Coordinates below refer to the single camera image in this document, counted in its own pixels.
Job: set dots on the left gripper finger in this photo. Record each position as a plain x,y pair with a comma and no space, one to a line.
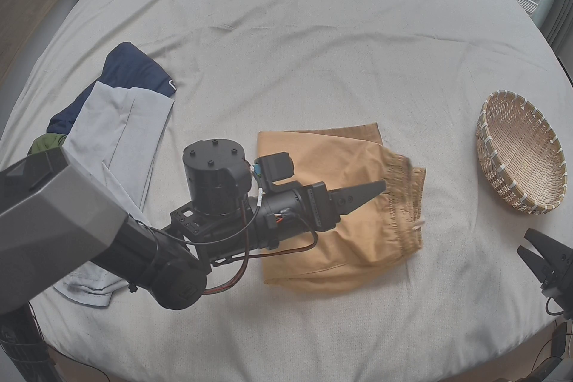
347,199

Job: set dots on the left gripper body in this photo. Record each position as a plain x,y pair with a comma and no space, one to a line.
320,205

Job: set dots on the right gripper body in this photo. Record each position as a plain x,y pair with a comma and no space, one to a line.
564,290

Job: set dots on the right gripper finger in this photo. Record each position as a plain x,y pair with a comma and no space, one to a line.
539,268
555,252

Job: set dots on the tan shorts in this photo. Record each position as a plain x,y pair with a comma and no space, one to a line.
322,156

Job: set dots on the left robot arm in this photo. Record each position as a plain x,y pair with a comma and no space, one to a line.
53,214

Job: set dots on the round woven basket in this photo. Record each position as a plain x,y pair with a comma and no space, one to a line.
523,147

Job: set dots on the bed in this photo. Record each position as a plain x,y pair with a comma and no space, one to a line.
313,35

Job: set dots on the light grey garment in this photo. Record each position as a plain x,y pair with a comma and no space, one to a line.
112,138

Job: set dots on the dark blue garment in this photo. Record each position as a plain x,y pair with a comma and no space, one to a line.
130,67

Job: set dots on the green garment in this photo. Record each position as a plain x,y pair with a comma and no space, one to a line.
44,144

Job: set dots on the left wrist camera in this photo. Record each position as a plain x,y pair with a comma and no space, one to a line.
277,167

